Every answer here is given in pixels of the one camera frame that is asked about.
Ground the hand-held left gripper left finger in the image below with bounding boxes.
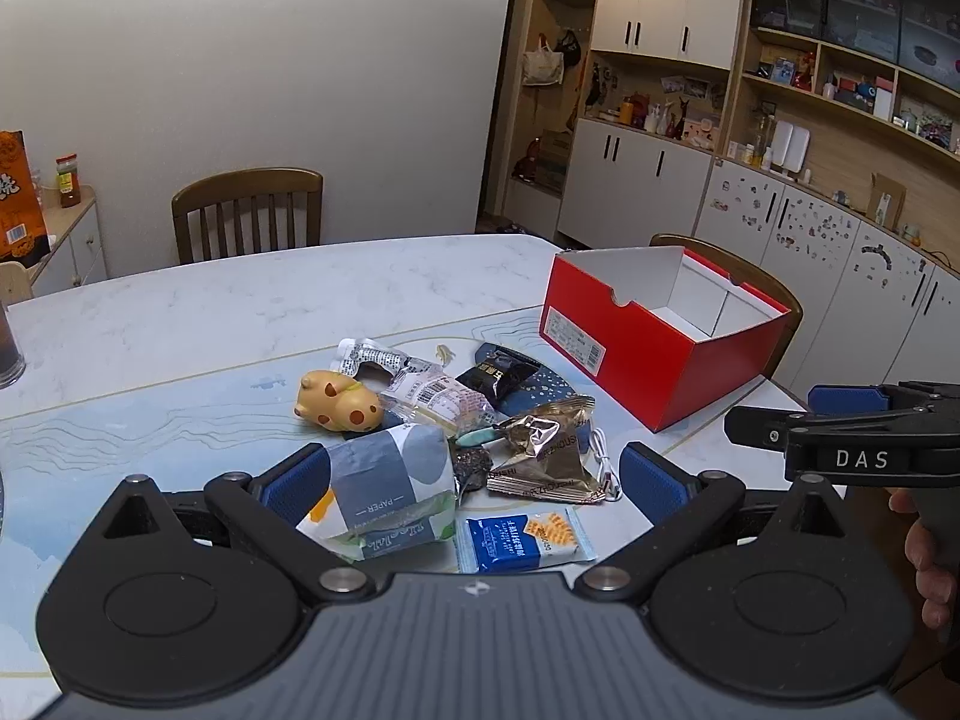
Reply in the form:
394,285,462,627
97,442,376,605

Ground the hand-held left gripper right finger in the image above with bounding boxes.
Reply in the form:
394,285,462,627
574,441,854,605

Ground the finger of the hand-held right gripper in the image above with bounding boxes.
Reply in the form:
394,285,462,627
808,382,931,418
724,405,807,452

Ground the grey paper tissue pack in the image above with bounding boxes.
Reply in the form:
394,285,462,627
326,424,458,541

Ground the red cardboard box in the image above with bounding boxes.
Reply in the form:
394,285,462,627
540,246,793,434

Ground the silver printed snack packet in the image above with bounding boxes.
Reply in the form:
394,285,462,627
332,337,443,392

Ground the clear pink label bread packet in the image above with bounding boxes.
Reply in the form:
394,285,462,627
379,366,497,441

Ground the clear packet of dark bits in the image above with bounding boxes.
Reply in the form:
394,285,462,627
448,442,496,500

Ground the white marble desktop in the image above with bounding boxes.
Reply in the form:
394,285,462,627
0,232,852,698

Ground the person's right hand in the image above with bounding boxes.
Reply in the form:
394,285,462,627
889,490,960,644

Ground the white yellow snack packet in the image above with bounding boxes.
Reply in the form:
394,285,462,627
296,487,353,550

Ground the yellow spotted pig toy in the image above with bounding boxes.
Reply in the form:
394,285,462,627
294,370,386,433

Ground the gold foil snack packet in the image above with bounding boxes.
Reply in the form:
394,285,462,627
486,399,607,505

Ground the green snack packet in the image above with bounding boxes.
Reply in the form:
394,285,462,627
341,491,460,563

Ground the white stickered cabinet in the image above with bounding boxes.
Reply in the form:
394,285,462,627
691,157,960,410

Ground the blue cracker packet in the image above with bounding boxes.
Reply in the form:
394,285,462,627
455,506,598,575

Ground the brown curved wooden chair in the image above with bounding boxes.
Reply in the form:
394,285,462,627
649,234,804,385

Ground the black snack packet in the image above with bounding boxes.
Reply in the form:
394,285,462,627
455,341,542,403

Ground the white rounded appliance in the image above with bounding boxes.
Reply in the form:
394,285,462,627
771,120,812,175

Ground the white two-door lower cabinet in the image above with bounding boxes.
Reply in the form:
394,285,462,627
556,116,722,251

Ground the brown slatted wooden chair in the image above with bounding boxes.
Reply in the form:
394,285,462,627
171,167,325,266

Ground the glass of dark drink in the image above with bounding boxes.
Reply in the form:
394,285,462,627
0,300,27,389

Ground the white side cabinet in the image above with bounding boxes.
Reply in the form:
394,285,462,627
0,187,110,302

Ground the red figurine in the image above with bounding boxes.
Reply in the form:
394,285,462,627
514,136,545,183

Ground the red sauce jar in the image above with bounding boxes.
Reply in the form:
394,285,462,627
55,155,82,209

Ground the orange snack bag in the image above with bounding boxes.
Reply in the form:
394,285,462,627
0,130,52,269

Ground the white tote bag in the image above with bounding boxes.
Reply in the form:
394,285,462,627
521,34,565,88

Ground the white cable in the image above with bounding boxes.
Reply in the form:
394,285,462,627
581,427,625,501

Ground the white upper wall cabinet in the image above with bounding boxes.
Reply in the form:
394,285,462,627
536,0,751,71

